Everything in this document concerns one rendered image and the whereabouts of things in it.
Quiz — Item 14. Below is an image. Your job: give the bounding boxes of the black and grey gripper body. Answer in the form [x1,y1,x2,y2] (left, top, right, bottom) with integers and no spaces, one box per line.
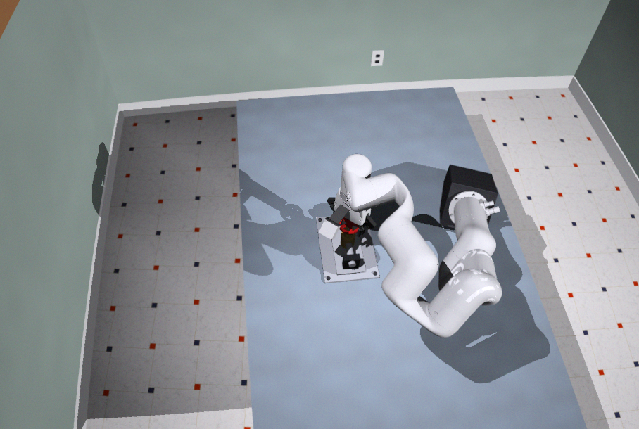
[334,187,371,225]

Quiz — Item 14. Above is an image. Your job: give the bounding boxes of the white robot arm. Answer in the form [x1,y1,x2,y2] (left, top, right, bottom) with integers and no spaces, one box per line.
[340,154,502,338]

